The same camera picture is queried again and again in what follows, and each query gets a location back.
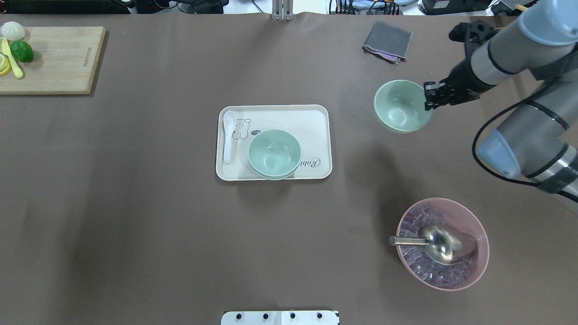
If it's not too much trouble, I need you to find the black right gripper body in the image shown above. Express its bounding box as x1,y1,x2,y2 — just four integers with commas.
440,59,486,106

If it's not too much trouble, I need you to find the green bowl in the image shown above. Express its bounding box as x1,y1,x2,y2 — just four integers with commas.
254,169,295,181
373,80,433,134
247,129,302,175

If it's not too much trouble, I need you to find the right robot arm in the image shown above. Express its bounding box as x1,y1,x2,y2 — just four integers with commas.
424,0,578,203

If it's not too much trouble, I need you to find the grey folded cloth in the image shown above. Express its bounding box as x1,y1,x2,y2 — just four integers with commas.
362,21,413,64

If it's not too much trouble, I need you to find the metal ice scoop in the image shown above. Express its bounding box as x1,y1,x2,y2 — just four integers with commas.
389,224,478,265

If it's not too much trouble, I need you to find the pink bowl with ice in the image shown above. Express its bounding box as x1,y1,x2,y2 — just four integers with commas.
396,198,489,292

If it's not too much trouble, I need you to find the green bowl on tray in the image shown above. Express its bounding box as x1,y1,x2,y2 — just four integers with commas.
254,169,295,181

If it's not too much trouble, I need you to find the cream rectangular serving tray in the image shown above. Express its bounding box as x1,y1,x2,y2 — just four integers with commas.
215,104,333,181

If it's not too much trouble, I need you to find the white ceramic spoon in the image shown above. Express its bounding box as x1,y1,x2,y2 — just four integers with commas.
223,110,237,164

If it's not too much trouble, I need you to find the wooden cutting board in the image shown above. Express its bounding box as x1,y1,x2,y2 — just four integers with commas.
0,26,106,95

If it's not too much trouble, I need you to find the green lime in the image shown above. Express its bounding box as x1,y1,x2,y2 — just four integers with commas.
9,40,34,62

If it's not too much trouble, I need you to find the white garlic bulb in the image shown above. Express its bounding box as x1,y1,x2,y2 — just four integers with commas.
0,21,26,41

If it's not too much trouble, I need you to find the lemon slice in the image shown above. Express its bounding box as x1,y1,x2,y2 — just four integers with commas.
0,53,12,76

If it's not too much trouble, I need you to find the yellow plastic knife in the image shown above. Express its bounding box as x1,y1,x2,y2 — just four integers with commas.
1,37,23,79

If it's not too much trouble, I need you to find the aluminium frame post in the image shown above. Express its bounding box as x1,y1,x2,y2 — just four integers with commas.
271,0,294,21

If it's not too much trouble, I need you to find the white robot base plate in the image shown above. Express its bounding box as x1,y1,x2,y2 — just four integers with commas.
220,310,341,325

